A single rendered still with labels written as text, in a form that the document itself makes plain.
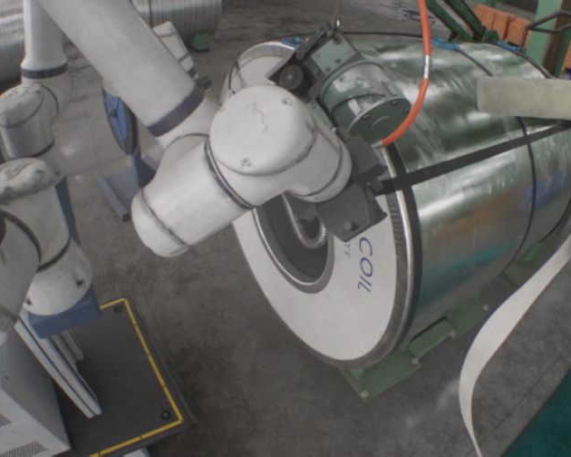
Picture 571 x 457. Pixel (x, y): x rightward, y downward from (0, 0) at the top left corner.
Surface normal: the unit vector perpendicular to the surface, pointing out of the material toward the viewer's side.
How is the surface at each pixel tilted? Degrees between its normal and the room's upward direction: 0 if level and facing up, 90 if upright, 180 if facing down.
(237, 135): 51
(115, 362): 0
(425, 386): 0
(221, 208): 92
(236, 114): 45
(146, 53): 67
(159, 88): 76
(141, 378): 0
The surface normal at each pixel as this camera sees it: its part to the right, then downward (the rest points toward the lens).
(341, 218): -0.41, -0.11
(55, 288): 0.65, 0.19
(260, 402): 0.05, -0.76
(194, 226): 0.08, 0.67
